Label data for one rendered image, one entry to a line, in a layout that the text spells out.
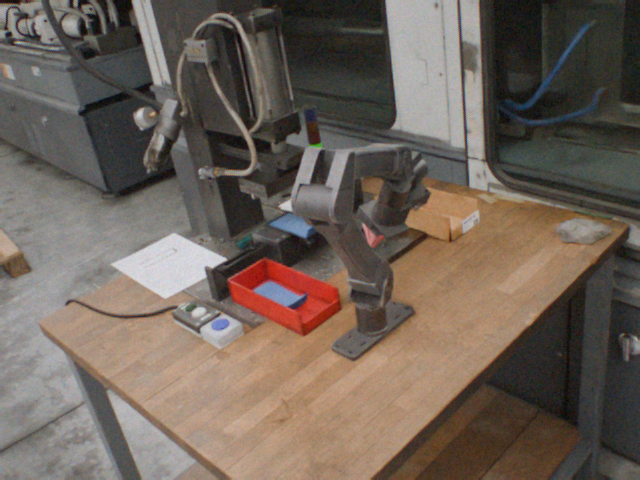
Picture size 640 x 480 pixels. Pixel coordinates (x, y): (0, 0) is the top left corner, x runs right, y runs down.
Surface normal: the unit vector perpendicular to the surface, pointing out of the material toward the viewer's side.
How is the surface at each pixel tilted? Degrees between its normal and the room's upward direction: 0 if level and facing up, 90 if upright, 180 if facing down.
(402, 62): 90
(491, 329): 0
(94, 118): 90
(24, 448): 0
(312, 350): 0
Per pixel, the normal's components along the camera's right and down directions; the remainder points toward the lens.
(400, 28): -0.74, 0.42
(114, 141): 0.65, 0.27
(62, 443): -0.15, -0.87
